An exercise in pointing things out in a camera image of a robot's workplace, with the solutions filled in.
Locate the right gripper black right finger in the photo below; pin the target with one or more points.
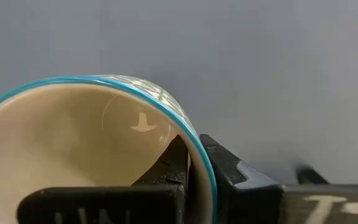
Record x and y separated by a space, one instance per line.
253 202

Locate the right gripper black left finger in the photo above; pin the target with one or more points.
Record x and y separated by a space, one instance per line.
104 205

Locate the teal rimmed patterned mug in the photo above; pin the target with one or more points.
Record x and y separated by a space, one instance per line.
57 140

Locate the blue-grey table mat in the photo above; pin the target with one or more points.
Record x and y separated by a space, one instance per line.
259 77

